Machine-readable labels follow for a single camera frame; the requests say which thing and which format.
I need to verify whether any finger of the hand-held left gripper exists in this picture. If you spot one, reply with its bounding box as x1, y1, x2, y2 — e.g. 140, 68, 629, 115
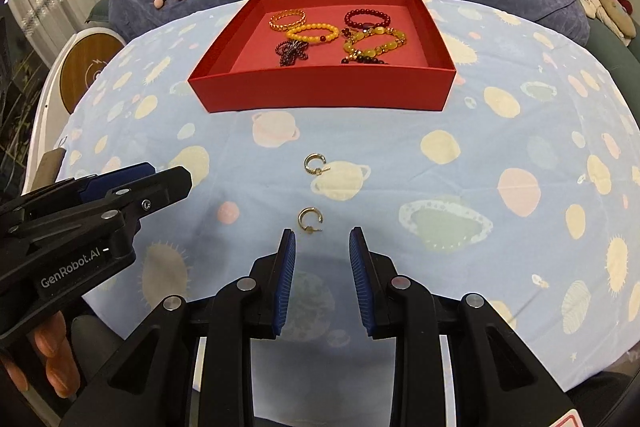
100, 166, 193, 224
75, 162, 157, 202

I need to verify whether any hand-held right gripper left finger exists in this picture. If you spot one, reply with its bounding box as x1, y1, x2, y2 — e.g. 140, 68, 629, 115
60, 228, 298, 427

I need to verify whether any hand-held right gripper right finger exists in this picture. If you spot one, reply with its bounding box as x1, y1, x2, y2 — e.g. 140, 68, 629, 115
348, 227, 576, 427

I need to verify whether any gold hoop earring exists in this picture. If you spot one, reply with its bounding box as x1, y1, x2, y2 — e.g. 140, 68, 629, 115
304, 153, 332, 178
298, 208, 323, 235

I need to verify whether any red cardboard box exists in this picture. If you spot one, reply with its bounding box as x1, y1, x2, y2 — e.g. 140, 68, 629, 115
187, 0, 457, 112

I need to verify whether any dark purple bead strand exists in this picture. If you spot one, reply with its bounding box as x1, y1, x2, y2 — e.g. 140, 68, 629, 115
274, 39, 311, 68

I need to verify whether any gold woven bangle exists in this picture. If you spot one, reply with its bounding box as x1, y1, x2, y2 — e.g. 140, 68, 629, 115
268, 8, 307, 32

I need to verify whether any black bead bracelet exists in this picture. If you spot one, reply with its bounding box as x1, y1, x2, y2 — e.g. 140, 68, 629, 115
341, 52, 388, 66

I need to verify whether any yellow green bead bracelet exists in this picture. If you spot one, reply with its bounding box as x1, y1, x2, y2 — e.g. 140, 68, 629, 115
341, 27, 407, 60

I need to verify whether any dark red bead bracelet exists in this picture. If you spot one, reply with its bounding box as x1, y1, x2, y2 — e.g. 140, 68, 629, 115
343, 8, 383, 30

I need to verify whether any person's left hand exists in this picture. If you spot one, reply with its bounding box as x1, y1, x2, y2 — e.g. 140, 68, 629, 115
0, 309, 81, 400

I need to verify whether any brown flat object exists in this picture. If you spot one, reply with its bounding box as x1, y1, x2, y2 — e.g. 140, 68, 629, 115
32, 149, 66, 192

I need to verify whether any light blue planet print sheet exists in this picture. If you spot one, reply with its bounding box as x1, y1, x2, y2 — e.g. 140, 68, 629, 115
55, 0, 640, 395

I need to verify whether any beige spotted plush toy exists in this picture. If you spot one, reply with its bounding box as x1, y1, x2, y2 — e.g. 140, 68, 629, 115
577, 0, 638, 40

